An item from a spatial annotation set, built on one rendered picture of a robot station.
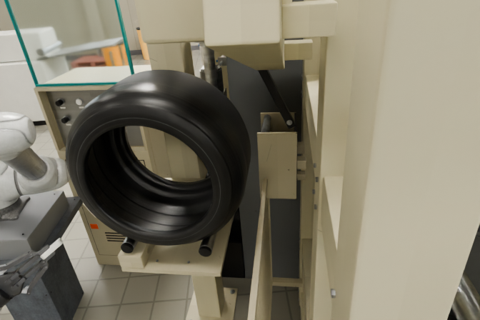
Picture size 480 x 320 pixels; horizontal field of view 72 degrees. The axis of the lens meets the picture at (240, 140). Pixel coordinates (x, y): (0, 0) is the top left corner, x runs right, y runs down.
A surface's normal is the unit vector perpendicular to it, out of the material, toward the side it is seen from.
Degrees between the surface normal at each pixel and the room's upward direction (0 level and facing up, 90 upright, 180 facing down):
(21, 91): 90
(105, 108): 45
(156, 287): 0
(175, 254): 0
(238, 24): 72
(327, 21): 90
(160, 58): 90
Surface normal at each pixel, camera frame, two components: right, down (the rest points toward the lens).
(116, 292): -0.07, -0.89
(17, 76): 0.04, 0.45
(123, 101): -0.19, -0.34
